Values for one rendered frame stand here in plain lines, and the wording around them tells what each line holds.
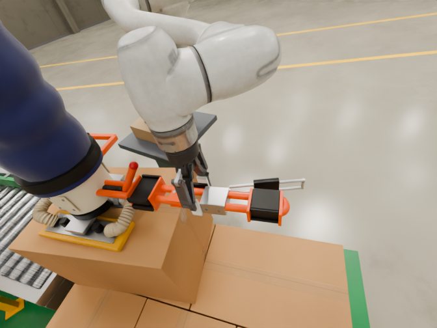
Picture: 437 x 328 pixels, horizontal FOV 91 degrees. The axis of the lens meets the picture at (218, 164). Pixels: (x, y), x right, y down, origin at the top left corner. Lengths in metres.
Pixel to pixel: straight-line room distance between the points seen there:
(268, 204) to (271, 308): 0.56
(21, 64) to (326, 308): 1.16
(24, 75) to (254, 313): 1.01
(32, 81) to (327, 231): 1.74
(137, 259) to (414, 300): 1.52
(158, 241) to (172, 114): 0.46
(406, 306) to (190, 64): 1.67
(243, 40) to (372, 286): 1.58
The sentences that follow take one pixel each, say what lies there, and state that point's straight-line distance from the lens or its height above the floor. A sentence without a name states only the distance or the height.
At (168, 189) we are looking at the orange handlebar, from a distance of 0.66.
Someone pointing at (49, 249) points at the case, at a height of 0.94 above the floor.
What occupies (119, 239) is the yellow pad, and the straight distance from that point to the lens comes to 0.79.
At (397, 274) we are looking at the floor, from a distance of 1.81.
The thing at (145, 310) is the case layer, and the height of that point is 0.54.
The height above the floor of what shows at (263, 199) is 1.10.
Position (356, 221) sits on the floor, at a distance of 1.91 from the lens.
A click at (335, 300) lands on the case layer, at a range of 1.07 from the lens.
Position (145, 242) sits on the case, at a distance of 0.76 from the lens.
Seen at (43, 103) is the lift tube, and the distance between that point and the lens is 0.65.
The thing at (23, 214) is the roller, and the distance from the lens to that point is 1.99.
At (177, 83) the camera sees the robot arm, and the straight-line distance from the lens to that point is 0.37.
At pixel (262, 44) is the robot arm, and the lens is 0.42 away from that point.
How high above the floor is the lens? 1.55
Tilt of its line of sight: 44 degrees down
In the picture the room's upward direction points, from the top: 14 degrees counter-clockwise
